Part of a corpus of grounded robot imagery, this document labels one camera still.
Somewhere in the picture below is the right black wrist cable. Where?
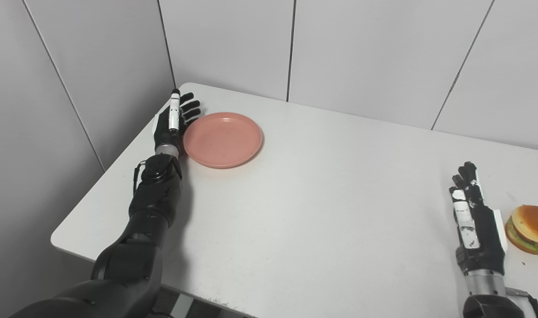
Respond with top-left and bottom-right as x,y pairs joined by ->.
505,287 -> 538,318

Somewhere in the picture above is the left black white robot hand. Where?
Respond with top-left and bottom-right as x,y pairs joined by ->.
153,89 -> 202,156

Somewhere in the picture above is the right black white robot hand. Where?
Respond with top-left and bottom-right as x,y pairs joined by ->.
449,161 -> 508,276

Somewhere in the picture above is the toy hamburger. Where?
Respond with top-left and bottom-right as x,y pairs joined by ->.
505,204 -> 538,255

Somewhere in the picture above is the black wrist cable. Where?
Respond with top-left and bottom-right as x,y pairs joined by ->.
505,287 -> 538,318
132,161 -> 147,198

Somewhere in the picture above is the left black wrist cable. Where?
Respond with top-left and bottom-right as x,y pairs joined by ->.
132,161 -> 147,198

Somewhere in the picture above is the pink round plate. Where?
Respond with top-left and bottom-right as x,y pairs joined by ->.
183,112 -> 263,169

